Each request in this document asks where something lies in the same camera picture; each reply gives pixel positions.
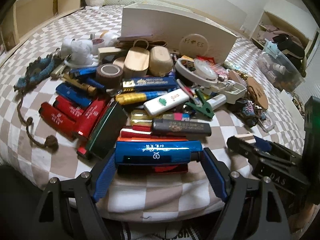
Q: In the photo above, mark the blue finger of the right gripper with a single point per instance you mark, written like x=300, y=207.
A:
x=262, y=145

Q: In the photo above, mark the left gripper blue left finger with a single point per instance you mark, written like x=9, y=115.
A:
x=102, y=175

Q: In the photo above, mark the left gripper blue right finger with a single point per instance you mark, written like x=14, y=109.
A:
x=217, y=174

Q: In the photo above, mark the large blue lighter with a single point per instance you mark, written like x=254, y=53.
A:
x=157, y=153

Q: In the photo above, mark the wooden oval case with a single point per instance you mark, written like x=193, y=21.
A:
x=136, y=63
x=160, y=63

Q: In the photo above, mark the clear plastic case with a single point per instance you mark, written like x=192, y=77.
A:
x=266, y=123

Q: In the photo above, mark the dark green box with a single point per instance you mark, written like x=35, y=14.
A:
x=106, y=132

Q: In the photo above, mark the multicolour knitted pouch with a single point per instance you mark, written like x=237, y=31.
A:
x=248, y=112

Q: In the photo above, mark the round cork board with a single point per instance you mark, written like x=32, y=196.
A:
x=257, y=93

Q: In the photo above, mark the red lighter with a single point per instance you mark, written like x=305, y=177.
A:
x=57, y=120
x=85, y=124

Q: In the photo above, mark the green plastic clip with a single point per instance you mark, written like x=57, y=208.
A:
x=204, y=108

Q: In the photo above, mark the black printed lighter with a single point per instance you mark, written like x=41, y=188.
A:
x=180, y=128

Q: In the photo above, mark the white lighter green tree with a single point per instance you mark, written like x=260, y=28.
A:
x=165, y=102

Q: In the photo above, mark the clear plastic storage bin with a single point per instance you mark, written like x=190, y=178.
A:
x=278, y=69

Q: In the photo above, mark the checkered beige white blanket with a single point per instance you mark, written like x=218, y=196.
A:
x=40, y=153

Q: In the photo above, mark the small blue lighter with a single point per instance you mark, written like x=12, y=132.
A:
x=73, y=95

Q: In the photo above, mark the brown tape roll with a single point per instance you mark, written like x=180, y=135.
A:
x=109, y=75

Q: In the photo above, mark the red snack packet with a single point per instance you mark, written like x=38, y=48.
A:
x=209, y=60

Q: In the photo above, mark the wooden clothes shelf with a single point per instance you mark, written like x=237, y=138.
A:
x=309, y=43

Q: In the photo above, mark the white cardboard shoe box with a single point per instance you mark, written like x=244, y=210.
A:
x=187, y=32

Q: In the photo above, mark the green long bolster pillow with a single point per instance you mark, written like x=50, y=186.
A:
x=129, y=2

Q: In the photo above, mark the wooden bedside shelf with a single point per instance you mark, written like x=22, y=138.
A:
x=26, y=16

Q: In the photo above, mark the light floral drawstring pouch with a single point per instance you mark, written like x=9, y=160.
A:
x=235, y=67

